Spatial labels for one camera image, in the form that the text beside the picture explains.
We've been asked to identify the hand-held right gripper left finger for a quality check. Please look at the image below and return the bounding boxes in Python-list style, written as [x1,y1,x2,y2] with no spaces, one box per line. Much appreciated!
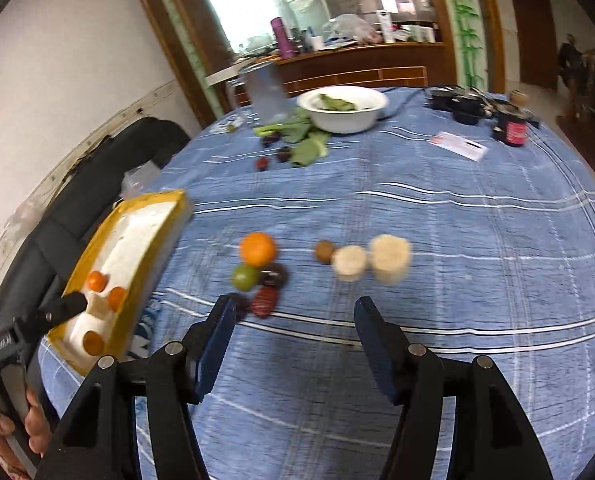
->
[36,295,238,480]

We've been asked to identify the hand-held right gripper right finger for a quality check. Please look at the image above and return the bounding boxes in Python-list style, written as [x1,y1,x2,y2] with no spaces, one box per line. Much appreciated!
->
[353,296,585,480]

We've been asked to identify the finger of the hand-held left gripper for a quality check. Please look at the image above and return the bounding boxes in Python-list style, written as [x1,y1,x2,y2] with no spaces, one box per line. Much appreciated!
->
[24,291,89,333]

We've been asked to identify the red jujube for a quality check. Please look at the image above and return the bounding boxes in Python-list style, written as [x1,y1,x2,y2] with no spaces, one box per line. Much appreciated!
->
[250,286,279,319]

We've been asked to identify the green grape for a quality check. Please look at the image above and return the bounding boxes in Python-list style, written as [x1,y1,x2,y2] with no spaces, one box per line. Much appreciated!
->
[231,263,259,292]

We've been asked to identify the large orange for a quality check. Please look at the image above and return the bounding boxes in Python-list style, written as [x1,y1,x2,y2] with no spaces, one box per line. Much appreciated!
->
[240,231,278,267]

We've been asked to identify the yellow cardboard box white lining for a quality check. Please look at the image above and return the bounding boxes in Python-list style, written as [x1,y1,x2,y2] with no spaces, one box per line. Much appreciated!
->
[46,189,189,377]

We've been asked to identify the black leather sofa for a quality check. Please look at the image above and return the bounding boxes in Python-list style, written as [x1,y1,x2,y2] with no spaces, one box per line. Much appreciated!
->
[0,117,190,411]

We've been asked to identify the clear plastic bag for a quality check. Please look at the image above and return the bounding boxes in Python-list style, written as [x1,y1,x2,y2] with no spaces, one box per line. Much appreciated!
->
[121,162,160,201]

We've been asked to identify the green leafy vegetable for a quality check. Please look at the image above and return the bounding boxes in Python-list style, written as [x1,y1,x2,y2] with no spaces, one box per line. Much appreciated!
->
[254,107,331,168]

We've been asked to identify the white paper card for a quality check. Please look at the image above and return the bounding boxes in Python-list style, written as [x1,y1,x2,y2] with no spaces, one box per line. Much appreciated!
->
[430,131,488,162]

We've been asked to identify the white bowl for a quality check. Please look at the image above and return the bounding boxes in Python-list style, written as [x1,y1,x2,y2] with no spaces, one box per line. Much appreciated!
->
[296,86,389,134]

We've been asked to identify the green leaves in bowl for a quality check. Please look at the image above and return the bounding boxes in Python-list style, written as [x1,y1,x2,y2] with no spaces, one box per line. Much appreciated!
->
[317,92,358,112]

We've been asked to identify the clear glass mug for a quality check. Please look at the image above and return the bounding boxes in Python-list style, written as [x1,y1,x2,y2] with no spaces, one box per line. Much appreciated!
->
[230,62,290,126]

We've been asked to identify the dark red jar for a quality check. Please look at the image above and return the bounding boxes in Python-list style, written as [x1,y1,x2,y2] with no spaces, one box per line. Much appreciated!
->
[494,105,531,148]

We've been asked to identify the wood framed glass partition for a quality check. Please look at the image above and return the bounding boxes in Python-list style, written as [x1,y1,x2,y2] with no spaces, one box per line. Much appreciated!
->
[124,0,505,116]

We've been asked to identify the wooden counter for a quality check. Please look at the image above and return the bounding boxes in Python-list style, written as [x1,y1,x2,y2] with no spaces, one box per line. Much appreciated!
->
[234,42,458,98]

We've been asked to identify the purple thermos bottle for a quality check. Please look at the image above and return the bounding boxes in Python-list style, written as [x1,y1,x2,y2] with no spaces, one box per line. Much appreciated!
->
[270,17,295,59]

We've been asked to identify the white plastic container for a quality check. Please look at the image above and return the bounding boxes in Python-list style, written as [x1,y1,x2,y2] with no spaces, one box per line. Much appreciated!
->
[407,24,438,43]

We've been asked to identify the white plastic bag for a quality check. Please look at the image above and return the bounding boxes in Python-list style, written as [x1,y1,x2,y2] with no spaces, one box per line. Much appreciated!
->
[322,13,383,45]

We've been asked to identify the white tube bottle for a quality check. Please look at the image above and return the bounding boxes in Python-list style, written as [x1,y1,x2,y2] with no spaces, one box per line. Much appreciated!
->
[377,10,395,43]

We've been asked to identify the brown wooden door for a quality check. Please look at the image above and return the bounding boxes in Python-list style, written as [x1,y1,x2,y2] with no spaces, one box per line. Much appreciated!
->
[507,0,558,88]

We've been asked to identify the black power strip with cables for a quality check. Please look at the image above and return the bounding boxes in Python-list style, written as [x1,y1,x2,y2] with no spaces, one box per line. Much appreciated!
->
[427,85,498,123]

